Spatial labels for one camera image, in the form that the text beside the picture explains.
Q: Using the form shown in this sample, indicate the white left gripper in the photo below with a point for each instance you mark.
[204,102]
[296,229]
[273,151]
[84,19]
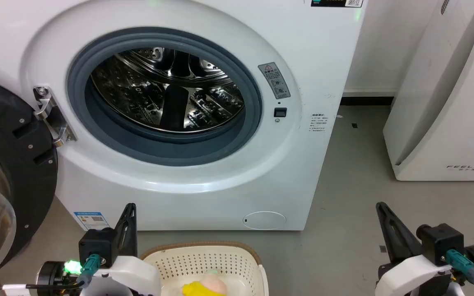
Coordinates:
[132,273]

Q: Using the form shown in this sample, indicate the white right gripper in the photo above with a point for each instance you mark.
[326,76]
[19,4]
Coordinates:
[412,275]

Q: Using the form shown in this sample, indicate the black round washer door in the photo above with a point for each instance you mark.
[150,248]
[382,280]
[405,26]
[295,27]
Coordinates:
[10,164]

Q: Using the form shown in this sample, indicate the metal washer door hinge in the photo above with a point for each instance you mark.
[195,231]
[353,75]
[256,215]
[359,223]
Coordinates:
[52,117]

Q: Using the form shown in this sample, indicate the blue energy label sticker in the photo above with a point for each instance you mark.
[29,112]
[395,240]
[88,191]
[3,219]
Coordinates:
[91,220]

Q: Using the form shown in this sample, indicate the cream perforated laundry basket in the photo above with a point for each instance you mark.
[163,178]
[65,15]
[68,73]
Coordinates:
[204,263]

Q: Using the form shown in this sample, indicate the yellow and pink cloth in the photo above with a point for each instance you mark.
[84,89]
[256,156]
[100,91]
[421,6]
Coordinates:
[206,286]

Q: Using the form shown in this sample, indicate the white front-load washing machine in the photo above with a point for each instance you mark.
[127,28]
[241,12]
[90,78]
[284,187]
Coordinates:
[204,181]

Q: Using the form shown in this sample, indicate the white air purifier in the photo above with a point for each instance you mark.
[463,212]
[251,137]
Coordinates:
[451,102]

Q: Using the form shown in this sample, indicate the grey warning sticker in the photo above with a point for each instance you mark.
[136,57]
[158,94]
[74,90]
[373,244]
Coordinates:
[275,80]

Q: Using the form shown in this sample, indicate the black QR code sticker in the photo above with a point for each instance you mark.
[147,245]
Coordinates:
[335,3]

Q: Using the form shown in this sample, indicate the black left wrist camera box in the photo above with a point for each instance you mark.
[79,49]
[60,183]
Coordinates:
[96,243]

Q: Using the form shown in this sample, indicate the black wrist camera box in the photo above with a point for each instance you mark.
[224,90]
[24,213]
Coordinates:
[440,242]
[96,243]

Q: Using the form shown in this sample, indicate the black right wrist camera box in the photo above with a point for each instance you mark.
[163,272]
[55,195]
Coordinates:
[440,242]

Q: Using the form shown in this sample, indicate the black wall baseboard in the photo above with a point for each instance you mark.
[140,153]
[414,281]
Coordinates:
[366,101]

